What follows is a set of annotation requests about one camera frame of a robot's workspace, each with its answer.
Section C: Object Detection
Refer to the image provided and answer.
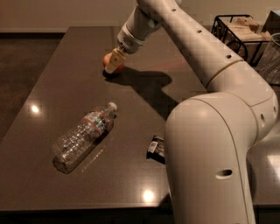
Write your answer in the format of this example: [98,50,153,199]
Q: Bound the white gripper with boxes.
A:
[104,23,145,74]

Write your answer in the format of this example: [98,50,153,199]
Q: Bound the red apple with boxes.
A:
[102,52,124,74]

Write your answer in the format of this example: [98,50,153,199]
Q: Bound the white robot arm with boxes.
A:
[105,0,278,224]

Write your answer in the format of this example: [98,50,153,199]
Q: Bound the clear plastic water bottle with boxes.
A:
[52,102,117,174]

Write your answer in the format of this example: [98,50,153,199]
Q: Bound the black snack bar wrapper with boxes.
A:
[146,136,165,164]

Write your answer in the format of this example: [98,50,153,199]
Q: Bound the wooden blocks in basket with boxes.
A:
[224,17,272,60]

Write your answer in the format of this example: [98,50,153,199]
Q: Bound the clear plastic container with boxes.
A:
[256,33,280,86]

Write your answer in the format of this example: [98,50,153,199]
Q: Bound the black wire basket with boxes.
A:
[212,15,271,67]

